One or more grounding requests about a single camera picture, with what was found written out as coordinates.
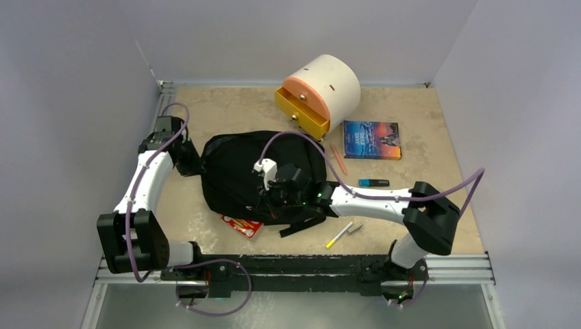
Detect cream cylindrical drawer box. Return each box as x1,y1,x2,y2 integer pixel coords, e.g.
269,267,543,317
281,54,361,133

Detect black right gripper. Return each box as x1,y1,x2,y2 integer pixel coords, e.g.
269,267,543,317
257,177,306,219

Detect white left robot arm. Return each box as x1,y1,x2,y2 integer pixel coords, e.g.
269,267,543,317
97,116,204,280

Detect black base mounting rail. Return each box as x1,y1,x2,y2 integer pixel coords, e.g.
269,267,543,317
161,254,428,300

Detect grey marker cap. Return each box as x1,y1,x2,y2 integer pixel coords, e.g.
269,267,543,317
347,223,363,234

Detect yellow white marker pen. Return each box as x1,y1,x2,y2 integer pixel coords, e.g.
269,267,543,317
325,221,354,249

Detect Jane Eyre book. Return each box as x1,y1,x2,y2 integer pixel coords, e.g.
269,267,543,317
343,121,402,160

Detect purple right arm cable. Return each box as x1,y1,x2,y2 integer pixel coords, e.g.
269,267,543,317
256,130,486,310

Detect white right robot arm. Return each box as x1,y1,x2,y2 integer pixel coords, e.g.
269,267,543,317
253,159,460,279

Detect red sticker package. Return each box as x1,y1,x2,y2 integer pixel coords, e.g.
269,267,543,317
221,215,263,239

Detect orange pen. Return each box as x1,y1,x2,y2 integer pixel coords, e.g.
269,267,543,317
330,143,348,175

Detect aluminium table frame rail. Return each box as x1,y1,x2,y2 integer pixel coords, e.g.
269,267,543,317
82,80,178,329

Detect blue highlighter marker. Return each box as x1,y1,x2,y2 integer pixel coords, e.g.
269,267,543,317
358,179,391,187

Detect black student backpack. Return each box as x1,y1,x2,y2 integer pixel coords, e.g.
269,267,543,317
200,130,327,237

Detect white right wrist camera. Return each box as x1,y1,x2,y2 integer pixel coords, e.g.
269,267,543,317
253,158,277,190

